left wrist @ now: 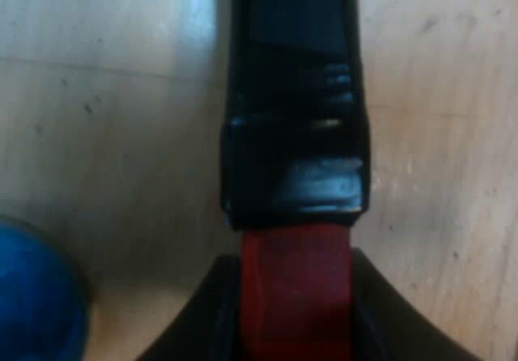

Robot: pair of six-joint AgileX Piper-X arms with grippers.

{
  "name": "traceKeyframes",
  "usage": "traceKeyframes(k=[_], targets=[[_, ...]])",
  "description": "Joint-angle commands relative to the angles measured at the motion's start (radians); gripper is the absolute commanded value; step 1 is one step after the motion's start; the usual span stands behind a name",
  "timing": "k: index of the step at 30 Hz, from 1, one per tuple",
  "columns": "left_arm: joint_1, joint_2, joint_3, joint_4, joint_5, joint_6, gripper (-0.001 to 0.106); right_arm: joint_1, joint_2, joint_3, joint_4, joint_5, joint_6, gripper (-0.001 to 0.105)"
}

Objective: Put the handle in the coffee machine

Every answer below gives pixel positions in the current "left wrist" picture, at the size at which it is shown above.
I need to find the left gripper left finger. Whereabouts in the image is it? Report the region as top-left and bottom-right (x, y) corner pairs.
(136, 254), (253, 361)

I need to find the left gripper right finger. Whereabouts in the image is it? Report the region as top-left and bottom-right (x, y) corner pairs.
(346, 247), (482, 361)

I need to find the filter holder with red-ended handle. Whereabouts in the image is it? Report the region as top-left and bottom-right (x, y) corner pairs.
(220, 0), (372, 361)

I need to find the bright blue tamper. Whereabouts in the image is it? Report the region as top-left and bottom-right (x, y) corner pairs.
(0, 214), (91, 361)

